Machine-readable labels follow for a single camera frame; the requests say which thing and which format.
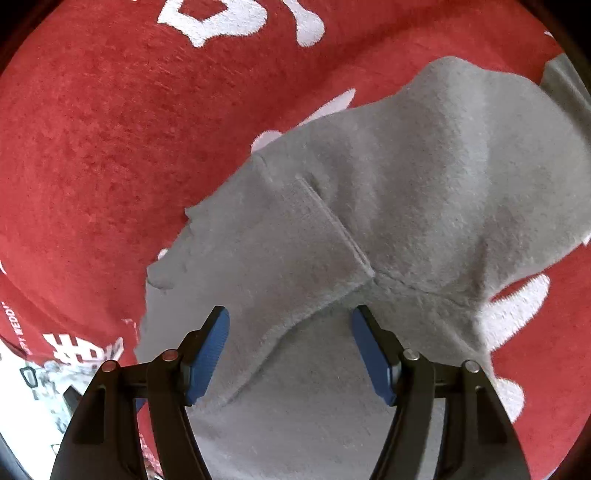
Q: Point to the white floral bedsheet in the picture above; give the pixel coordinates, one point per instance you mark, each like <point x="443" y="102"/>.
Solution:
<point x="34" y="415"/>

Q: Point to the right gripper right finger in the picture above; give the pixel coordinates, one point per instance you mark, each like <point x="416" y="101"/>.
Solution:
<point x="449" y="422"/>

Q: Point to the grey knit sweater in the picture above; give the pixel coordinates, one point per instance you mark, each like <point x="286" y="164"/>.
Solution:
<point x="422" y="206"/>

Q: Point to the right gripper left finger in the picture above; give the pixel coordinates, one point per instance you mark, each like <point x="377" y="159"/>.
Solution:
<point x="102" y="440"/>

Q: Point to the red blanket with white print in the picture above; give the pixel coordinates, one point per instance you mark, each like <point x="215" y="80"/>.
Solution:
<point x="118" y="116"/>

